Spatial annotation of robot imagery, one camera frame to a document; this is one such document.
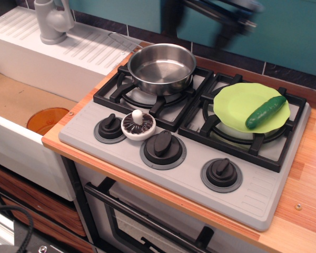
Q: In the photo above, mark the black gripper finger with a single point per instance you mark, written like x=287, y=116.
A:
x=173, y=12
x=227, y=33

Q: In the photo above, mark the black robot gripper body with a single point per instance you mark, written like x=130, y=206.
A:
x=240, y=16

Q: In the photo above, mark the green toy pickle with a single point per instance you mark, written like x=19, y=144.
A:
x=265, y=111

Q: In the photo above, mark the stainless steel pot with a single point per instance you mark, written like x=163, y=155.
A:
x=162, y=69

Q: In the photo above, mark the lime green plate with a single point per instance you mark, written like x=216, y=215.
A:
x=235, y=103

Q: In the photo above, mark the white brown toy mushroom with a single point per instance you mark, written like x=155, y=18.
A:
x=138, y=125

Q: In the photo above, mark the black left stove knob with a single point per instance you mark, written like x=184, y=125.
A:
x=108, y=130

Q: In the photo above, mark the black stove knob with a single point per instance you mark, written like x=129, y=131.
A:
x=163, y=151
x=221, y=175
x=108, y=130

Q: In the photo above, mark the black middle stove knob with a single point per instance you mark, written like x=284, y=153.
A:
x=163, y=151

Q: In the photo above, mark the black right stove knob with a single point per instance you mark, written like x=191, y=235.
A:
x=221, y=175

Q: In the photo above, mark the grey toy stove top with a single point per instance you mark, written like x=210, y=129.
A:
x=253, y=203

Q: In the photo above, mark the black left burner grate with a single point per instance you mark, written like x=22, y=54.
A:
x=121, y=95

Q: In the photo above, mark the black burner grate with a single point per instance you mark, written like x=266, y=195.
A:
x=268, y=150
x=121, y=95

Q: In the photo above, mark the grey toy faucet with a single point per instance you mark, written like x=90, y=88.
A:
x=53, y=24

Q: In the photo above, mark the black right burner grate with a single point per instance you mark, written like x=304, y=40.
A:
x=268, y=150

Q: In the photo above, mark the white toy sink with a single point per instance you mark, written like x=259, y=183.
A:
x=35, y=76

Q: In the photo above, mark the orange plastic sink drain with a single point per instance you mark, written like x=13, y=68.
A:
x=42, y=121

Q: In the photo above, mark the wooden drawer front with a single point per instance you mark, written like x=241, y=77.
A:
x=54, y=217

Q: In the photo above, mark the oven door with black handle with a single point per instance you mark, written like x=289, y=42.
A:
x=139, y=223

